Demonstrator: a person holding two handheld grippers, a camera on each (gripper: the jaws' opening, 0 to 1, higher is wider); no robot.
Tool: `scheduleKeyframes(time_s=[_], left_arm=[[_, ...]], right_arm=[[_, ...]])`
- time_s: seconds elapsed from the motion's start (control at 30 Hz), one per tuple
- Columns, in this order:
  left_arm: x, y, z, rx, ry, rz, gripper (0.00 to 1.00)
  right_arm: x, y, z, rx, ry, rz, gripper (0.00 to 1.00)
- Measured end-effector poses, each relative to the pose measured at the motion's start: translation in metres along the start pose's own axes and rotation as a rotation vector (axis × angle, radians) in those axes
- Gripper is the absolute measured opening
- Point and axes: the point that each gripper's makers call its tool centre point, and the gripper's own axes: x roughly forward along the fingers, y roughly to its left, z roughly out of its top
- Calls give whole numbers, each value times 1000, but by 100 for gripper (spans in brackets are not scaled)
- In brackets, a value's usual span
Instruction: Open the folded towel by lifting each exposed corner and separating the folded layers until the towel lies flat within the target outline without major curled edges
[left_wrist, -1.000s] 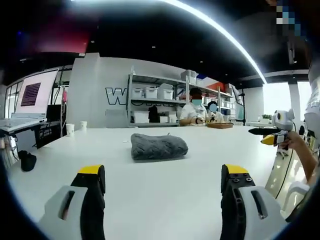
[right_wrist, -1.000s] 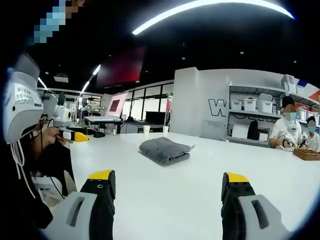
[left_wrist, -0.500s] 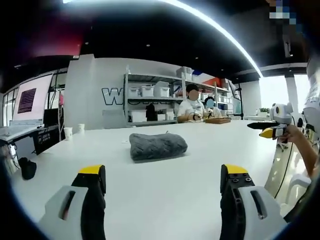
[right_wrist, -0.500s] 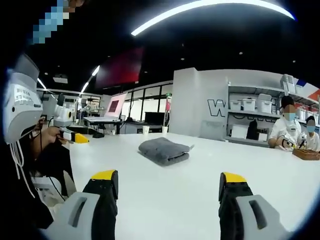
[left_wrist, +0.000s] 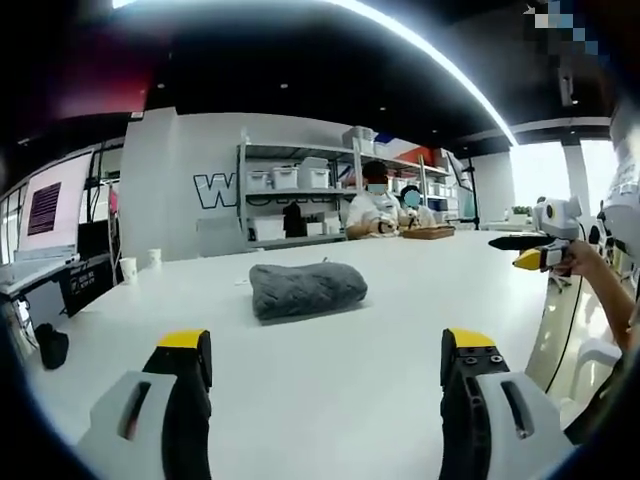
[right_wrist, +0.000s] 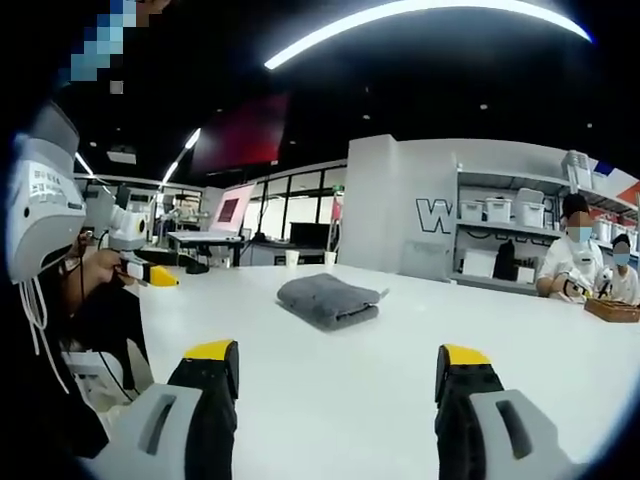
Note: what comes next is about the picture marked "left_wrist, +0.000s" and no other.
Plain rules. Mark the black backpack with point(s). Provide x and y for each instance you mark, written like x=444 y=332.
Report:
x=294 y=220

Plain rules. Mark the person's right hand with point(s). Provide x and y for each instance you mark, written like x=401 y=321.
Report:
x=582 y=255

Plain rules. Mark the person's dark clothing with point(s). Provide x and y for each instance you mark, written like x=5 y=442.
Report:
x=607 y=400

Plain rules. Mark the grey towel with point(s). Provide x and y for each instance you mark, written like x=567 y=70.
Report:
x=306 y=290

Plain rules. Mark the black bag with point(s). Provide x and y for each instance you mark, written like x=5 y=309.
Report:
x=51 y=346

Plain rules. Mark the wooden tray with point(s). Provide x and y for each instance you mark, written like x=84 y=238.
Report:
x=429 y=232

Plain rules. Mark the white paper cup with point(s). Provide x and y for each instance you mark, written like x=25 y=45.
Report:
x=154 y=259
x=129 y=271

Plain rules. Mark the monitor screen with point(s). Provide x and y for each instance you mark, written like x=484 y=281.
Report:
x=52 y=205

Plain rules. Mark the metal storage shelf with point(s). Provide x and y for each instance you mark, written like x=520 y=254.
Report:
x=280 y=192

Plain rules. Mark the black tripod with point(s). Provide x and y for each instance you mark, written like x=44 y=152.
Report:
x=471 y=195

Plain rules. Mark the white storage box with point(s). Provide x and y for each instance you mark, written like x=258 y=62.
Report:
x=315 y=172
x=259 y=180
x=285 y=176

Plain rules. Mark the white chair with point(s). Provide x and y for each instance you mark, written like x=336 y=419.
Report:
x=597 y=365

